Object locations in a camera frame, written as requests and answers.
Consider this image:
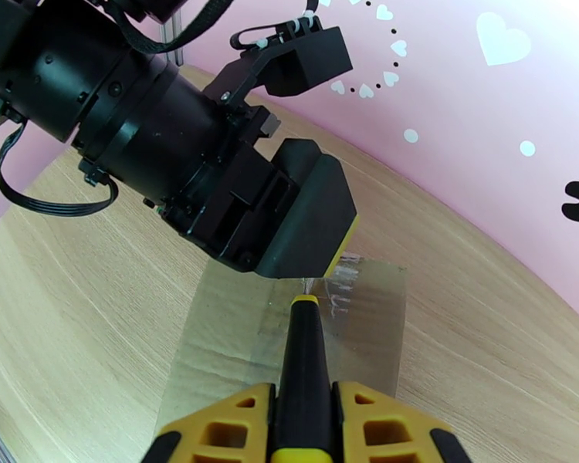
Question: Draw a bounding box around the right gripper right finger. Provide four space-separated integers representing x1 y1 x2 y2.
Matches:
333 380 472 463

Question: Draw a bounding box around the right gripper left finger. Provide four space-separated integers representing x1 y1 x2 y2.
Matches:
142 383 276 463

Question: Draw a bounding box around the yellow black utility knife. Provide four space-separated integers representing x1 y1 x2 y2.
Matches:
269 294 337 463

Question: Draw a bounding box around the brown taped cardboard box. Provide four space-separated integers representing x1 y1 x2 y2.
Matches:
151 253 410 455

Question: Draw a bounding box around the aluminium corner post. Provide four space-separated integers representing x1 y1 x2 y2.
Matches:
160 7 184 67

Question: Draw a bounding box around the black flat ribbon cable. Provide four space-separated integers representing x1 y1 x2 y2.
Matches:
0 123 120 218

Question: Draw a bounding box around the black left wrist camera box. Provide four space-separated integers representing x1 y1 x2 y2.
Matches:
258 25 354 97

